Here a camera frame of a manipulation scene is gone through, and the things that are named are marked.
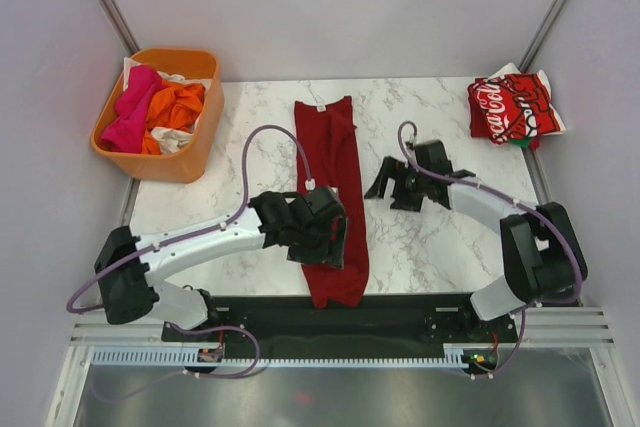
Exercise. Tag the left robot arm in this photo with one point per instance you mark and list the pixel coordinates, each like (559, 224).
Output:
(133, 271)

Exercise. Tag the white slotted cable duct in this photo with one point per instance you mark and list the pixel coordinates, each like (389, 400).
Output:
(193, 356)

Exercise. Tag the orange t shirt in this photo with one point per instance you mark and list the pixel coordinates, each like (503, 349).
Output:
(172, 117)

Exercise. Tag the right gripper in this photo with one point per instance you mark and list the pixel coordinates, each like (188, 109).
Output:
(392, 168)

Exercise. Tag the pink t shirt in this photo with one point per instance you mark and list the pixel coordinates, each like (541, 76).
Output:
(125, 133)

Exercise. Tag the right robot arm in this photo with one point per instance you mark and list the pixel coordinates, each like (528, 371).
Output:
(542, 258)

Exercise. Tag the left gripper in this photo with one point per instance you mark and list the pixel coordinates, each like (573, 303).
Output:
(299, 255)

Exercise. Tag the dark red t shirt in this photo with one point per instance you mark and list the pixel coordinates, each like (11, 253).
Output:
(328, 135)

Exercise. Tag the white t shirt in basket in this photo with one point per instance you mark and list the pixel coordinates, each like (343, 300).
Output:
(129, 63)

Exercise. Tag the red coca cola t shirt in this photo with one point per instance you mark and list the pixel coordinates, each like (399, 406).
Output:
(478, 104)

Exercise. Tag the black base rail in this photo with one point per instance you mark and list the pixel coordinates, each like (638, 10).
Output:
(380, 326)

